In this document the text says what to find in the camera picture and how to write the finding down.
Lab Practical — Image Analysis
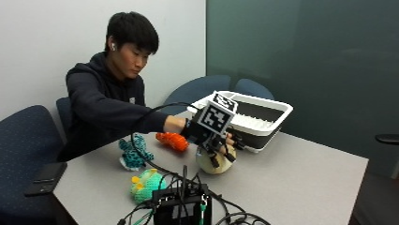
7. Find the white and black basket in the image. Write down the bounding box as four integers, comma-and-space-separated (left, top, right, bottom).
186, 90, 294, 154

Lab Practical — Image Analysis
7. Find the green cable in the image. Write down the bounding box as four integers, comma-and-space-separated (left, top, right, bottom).
198, 194, 208, 225

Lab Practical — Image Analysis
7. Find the long black cable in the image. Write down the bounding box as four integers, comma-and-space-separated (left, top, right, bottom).
129, 101, 247, 217

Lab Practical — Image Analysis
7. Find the the person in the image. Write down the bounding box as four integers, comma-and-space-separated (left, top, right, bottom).
55, 11, 247, 163

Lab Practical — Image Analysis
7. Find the black smartphone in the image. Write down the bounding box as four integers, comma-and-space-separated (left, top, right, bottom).
22, 161, 69, 198

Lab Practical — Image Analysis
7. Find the black electronics box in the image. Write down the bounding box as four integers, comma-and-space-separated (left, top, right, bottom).
150, 183, 212, 225

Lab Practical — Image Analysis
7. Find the orange soft toy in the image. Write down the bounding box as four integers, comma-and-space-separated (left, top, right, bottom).
154, 131, 190, 153

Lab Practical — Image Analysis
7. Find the mint green soft toy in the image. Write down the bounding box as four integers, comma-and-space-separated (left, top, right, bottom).
129, 168, 168, 204

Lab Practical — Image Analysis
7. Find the teal spotted soft toy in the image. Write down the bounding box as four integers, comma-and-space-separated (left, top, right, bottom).
117, 133, 155, 172

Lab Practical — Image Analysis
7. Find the black chair armrest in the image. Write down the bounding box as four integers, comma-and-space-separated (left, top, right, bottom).
373, 133, 399, 145

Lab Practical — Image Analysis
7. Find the bundle of black cables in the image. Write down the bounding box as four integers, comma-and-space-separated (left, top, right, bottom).
115, 200, 272, 225

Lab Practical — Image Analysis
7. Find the blue office chair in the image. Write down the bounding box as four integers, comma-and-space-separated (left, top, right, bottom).
158, 74, 232, 116
232, 78, 275, 101
0, 104, 66, 223
54, 96, 74, 136

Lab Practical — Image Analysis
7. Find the white marker cube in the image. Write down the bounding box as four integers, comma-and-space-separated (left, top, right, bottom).
192, 90, 240, 137

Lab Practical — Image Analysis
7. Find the cream soft toy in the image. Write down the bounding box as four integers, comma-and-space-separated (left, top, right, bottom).
194, 144, 238, 175

